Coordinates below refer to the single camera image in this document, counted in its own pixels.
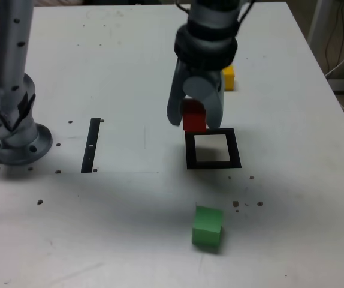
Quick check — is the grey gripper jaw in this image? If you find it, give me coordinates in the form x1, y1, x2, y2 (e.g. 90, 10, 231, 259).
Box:
166, 58, 191, 127
182, 67, 226, 130

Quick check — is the black tape strip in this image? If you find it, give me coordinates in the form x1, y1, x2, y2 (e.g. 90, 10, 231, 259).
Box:
80, 118, 101, 174

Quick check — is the black tape square outline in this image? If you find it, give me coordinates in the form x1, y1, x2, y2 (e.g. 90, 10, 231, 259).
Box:
184, 128, 242, 170

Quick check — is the white frame post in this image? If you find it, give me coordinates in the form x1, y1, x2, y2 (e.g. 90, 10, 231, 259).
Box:
306, 0, 325, 46

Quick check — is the green cube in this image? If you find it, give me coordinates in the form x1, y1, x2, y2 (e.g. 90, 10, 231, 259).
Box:
191, 205, 224, 248

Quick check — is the black background cable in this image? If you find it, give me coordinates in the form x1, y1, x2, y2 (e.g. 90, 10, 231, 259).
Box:
324, 0, 344, 77

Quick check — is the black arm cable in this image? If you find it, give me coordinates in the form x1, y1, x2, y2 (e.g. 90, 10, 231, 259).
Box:
237, 0, 257, 26

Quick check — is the yellow cube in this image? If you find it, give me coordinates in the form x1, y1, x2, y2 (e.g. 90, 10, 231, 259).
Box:
222, 66, 236, 91

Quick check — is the red cube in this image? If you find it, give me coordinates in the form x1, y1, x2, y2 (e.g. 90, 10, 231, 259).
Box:
180, 98, 207, 132

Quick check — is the grey box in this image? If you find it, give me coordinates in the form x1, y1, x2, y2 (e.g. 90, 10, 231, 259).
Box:
327, 78, 344, 94

